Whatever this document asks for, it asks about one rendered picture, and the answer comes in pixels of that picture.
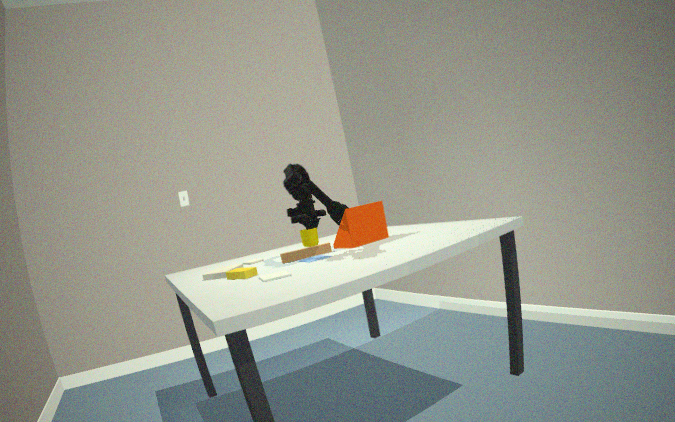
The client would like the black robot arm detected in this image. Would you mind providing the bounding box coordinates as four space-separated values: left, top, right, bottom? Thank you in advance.
283 164 348 226

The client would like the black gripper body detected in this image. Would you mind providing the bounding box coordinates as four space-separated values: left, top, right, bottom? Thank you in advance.
291 198 326 224

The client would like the yellow block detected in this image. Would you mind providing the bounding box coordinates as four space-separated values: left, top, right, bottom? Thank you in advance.
226 267 258 280

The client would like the light wooden bar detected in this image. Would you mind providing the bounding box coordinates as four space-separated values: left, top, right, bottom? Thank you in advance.
280 243 332 264

